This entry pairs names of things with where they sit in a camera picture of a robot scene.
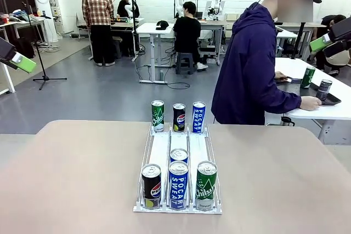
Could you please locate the green Chilsung cider can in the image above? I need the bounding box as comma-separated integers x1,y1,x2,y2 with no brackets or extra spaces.
196,161,218,212
300,66,316,89
151,100,165,133

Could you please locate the black Pepsi can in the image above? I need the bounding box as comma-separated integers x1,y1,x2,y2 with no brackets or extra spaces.
172,103,186,133
141,163,162,209
315,79,333,101

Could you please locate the black serving tray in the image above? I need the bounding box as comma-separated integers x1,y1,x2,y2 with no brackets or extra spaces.
275,76,342,106

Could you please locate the person's right forearm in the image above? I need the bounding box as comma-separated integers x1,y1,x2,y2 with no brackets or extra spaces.
274,93,302,114

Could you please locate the crouching person in black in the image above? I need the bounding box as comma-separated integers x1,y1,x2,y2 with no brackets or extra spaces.
315,14,348,77

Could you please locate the person in purple hoodie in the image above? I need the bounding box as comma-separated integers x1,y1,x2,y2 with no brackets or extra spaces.
211,0,323,125

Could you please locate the person in plaid shirt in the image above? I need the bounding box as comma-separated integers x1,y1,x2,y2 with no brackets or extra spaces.
81,0,116,67

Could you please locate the seated person beside robot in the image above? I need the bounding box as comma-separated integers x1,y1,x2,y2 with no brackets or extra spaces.
117,0,140,19

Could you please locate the seated person in black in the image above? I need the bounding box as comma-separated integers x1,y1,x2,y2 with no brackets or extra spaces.
173,1,209,71

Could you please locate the person's right hand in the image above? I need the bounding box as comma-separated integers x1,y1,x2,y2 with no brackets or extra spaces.
299,96,322,111

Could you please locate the black stand pole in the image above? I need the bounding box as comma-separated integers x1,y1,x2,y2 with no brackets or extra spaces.
291,21,307,60

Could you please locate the black microphone tripod stand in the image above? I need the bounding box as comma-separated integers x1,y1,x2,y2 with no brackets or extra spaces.
21,1,68,91

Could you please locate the cluttered white table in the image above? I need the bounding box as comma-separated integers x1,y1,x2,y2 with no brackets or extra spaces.
0,9,47,54

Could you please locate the white side table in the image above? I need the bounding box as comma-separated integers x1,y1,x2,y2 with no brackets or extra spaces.
264,57,351,145

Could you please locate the black and silver flask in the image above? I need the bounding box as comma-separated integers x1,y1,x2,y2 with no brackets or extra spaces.
280,116,296,127

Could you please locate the wooden top desk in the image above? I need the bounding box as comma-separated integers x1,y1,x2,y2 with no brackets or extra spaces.
111,17,145,59

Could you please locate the grey work desk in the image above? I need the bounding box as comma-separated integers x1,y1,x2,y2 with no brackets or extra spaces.
199,19,228,66

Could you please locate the black light stand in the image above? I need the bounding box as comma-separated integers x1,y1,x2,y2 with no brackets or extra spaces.
129,0,140,62

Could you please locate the white height-adjustable desk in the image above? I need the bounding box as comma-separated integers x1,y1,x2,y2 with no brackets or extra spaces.
136,22,176,84

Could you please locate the dark grey step stool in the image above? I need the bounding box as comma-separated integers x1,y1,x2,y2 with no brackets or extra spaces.
175,52,194,75

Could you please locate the black baseball cap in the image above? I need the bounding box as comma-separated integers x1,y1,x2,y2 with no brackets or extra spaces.
155,20,170,31

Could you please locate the blue Pocari Sweat can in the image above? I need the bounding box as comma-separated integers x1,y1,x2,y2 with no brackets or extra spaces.
192,101,206,133
169,148,189,163
168,160,190,210

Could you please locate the clear acrylic can dispenser rack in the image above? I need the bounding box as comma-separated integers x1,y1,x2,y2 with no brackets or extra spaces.
133,123,223,215

